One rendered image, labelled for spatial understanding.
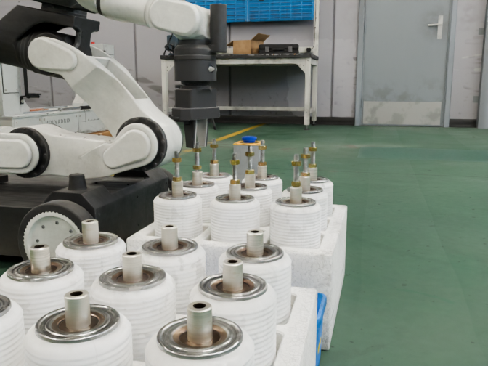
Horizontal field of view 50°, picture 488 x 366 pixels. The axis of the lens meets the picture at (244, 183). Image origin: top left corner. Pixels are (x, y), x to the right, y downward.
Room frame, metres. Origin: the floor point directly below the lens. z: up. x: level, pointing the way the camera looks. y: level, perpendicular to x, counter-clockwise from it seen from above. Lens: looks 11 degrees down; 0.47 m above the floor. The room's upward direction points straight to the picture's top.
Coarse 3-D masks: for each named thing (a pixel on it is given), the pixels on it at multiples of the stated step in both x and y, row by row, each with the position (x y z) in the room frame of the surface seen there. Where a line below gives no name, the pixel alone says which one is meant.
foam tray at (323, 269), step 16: (336, 208) 1.20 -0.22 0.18; (208, 224) 1.06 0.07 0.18; (336, 224) 1.06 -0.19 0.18; (128, 240) 0.96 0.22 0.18; (144, 240) 0.95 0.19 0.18; (208, 240) 0.98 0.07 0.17; (320, 240) 0.99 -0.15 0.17; (336, 240) 0.95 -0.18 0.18; (208, 256) 0.92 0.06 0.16; (304, 256) 0.87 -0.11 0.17; (320, 256) 0.87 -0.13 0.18; (336, 256) 0.96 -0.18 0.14; (208, 272) 0.92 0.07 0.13; (304, 272) 0.87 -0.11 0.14; (320, 272) 0.87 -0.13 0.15; (336, 272) 0.97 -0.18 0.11; (320, 288) 0.87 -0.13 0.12; (336, 288) 0.99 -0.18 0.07; (336, 304) 1.00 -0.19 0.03
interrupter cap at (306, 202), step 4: (276, 200) 0.95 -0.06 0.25; (280, 200) 0.96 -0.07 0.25; (284, 200) 0.96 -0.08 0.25; (288, 200) 0.97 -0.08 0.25; (304, 200) 0.96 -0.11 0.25; (308, 200) 0.96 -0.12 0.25; (312, 200) 0.96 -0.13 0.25; (280, 204) 0.93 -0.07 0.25; (284, 204) 0.93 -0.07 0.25; (288, 204) 0.92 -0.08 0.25; (292, 204) 0.93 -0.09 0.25; (296, 204) 0.93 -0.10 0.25; (300, 204) 0.93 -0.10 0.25; (304, 204) 0.93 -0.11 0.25; (308, 204) 0.92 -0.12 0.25; (312, 204) 0.93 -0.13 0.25
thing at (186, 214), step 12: (156, 204) 0.99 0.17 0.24; (168, 204) 0.97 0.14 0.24; (180, 204) 0.97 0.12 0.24; (192, 204) 0.98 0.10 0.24; (156, 216) 0.99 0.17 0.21; (168, 216) 0.97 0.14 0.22; (180, 216) 0.97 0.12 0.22; (192, 216) 0.98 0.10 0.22; (156, 228) 0.99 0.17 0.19; (180, 228) 0.97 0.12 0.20; (192, 228) 0.98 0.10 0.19
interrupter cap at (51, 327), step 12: (60, 312) 0.47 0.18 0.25; (96, 312) 0.47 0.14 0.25; (108, 312) 0.47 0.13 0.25; (36, 324) 0.44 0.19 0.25; (48, 324) 0.45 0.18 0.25; (60, 324) 0.45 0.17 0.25; (96, 324) 0.45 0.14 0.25; (108, 324) 0.45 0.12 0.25; (48, 336) 0.42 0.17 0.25; (60, 336) 0.42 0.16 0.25; (72, 336) 0.42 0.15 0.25; (84, 336) 0.42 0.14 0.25; (96, 336) 0.42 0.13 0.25
